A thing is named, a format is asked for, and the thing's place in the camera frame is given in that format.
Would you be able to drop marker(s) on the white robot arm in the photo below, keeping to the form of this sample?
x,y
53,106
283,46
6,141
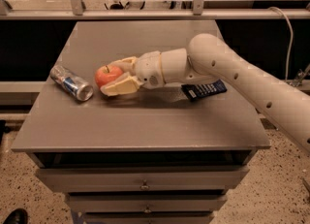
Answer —
x,y
206,60

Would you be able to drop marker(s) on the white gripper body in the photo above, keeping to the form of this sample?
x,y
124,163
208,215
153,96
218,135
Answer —
x,y
147,69

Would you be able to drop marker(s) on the silver blue redbull can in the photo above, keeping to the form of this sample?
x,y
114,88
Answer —
x,y
79,88

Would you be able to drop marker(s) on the red apple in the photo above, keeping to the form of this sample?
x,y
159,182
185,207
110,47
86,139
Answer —
x,y
107,74

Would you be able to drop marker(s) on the black shoe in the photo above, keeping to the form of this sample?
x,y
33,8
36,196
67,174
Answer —
x,y
18,216

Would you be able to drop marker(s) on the metal railing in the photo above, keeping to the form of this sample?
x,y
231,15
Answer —
x,y
152,9

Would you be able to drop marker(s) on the grey drawer cabinet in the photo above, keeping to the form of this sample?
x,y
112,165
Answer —
x,y
153,157

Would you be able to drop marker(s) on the dark blue snack bag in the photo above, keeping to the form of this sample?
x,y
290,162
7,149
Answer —
x,y
196,92

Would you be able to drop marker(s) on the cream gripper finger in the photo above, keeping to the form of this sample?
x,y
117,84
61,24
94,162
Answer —
x,y
124,84
126,64

